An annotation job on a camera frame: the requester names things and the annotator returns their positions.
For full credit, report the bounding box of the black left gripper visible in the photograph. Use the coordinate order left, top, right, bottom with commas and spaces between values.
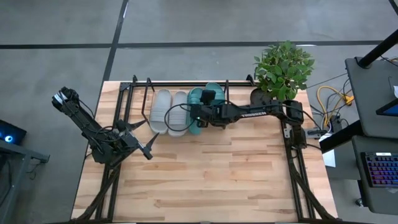
115, 119, 160, 161

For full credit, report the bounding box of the teal foam slide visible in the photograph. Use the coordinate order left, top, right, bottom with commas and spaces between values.
185, 86, 205, 136
203, 82, 227, 105

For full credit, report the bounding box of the white foam slide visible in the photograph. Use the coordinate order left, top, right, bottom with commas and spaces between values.
167, 90, 190, 138
149, 88, 172, 135

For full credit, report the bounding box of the green plant in black pot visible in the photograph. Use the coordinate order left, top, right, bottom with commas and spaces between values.
250, 40, 315, 108

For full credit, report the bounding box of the grey power strip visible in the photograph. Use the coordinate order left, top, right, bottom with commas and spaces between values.
305, 128, 328, 139

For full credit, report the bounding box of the grey metal stand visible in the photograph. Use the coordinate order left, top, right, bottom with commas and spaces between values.
0, 139, 50, 224

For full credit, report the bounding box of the black computer with blue light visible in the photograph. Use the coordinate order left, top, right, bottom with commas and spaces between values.
0, 119, 28, 146

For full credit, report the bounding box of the white paper sheet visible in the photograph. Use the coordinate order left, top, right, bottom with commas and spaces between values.
320, 133, 337, 168

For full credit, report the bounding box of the black slanted beam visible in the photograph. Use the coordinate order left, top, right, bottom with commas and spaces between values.
319, 119, 364, 154
356, 29, 398, 68

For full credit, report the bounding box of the dark grey desk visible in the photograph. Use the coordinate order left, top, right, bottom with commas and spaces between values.
344, 57, 398, 216

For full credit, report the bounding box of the monitor with blue screen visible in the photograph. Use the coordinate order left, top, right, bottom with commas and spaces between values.
375, 98, 398, 118

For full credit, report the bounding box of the backlit black keyboard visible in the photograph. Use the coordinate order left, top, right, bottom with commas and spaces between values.
360, 151, 398, 189

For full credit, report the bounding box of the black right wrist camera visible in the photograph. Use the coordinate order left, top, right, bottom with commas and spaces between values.
200, 89, 218, 106

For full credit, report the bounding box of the black camera cable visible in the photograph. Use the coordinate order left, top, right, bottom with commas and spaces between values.
164, 103, 200, 133

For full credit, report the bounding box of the black wire shoe shelf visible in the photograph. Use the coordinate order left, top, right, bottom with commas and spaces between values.
142, 77, 231, 129

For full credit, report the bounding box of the yellow cable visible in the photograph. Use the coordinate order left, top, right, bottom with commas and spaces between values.
316, 85, 355, 128

